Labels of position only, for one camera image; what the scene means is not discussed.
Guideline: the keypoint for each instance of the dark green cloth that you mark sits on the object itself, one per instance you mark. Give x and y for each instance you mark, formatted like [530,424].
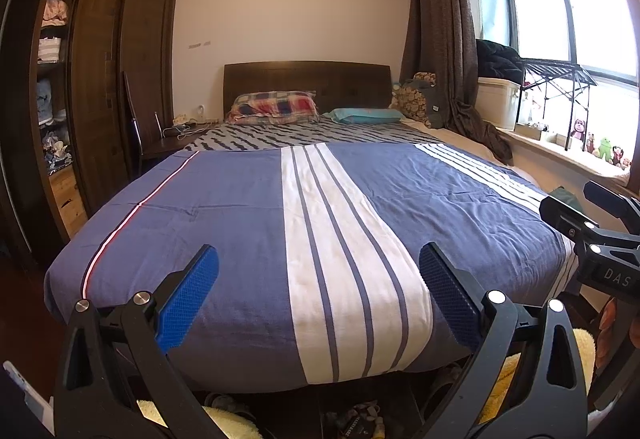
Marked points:
[567,199]

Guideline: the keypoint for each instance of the black metal rack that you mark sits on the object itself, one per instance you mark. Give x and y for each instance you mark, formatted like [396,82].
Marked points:
[560,71]

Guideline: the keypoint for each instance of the pink folded clothes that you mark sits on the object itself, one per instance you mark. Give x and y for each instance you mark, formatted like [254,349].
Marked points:
[55,13]

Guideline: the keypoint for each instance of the grey zebra striped sheet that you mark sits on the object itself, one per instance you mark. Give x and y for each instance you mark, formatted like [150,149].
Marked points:
[310,136]

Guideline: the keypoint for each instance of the dark wooden headboard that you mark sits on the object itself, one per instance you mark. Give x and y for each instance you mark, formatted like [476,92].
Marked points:
[300,76]

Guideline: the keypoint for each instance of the green frog plush toy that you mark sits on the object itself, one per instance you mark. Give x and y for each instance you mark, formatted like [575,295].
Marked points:
[605,149]

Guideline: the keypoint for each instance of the blue white striped blanket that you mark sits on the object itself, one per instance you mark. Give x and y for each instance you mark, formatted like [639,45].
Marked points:
[225,229]

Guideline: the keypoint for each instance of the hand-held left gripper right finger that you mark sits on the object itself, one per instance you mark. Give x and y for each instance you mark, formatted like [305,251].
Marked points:
[450,294]

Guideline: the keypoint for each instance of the black jacket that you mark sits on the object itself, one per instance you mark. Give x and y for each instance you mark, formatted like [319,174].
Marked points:
[497,59]

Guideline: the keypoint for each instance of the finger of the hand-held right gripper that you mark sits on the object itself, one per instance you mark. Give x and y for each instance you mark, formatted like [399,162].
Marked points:
[610,199]
[565,214]

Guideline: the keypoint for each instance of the white striped folded clothes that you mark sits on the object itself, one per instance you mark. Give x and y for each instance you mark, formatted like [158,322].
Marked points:
[50,50]

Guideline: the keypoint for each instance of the brown circle patterned cushion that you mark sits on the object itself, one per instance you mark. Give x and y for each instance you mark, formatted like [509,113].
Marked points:
[412,99]

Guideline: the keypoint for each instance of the plaid pillow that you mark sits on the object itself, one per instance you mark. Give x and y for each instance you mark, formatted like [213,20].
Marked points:
[275,106]

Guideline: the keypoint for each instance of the mixed patterned clothes pile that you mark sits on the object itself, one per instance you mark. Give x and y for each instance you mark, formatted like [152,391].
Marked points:
[57,153]

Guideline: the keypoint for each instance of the smartphone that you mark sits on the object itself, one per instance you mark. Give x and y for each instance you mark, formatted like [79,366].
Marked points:
[30,399]

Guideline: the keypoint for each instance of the monkey plush toy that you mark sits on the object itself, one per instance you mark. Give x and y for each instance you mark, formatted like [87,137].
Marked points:
[579,129]

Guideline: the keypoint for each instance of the window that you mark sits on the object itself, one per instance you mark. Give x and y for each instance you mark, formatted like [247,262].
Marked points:
[575,14]

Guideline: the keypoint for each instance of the teal pillow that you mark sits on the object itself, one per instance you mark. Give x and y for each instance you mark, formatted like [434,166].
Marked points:
[365,115]

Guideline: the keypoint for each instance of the person's right hand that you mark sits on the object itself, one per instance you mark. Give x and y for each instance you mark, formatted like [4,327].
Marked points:
[609,329]

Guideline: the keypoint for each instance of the dark wooden wardrobe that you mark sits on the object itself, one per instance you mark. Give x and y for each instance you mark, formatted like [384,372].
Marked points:
[105,69]

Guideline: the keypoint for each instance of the black chair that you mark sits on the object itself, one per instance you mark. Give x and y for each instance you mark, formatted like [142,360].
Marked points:
[135,129]

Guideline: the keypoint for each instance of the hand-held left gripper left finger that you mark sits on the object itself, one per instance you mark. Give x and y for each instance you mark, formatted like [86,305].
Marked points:
[187,299]

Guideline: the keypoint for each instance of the brown curtain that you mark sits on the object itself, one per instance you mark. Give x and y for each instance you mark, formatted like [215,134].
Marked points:
[440,19]

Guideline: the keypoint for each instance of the white storage box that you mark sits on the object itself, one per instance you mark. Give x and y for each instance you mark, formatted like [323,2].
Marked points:
[495,104]

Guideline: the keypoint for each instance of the light blue folded clothes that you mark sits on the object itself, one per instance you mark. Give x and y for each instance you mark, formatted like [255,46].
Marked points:
[50,101]

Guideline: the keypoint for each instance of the yellow fluffy rug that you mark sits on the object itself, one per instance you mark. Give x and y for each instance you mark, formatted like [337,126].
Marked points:
[505,384]

